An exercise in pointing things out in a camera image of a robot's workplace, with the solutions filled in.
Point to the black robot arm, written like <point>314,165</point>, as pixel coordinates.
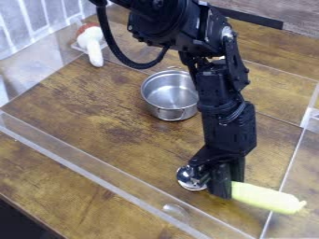
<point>193,28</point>

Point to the clear acrylic enclosure wall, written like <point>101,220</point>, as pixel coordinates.
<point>146,196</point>

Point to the green handled metal spoon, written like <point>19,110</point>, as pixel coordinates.
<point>273,200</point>

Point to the small steel pot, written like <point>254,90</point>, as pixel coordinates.
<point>170,95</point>

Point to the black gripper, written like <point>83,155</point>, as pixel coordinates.
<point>229,142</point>

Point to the red white toy mushroom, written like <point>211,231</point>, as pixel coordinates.
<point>88,37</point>

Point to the black bar at back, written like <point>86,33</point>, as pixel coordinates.
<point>238,15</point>

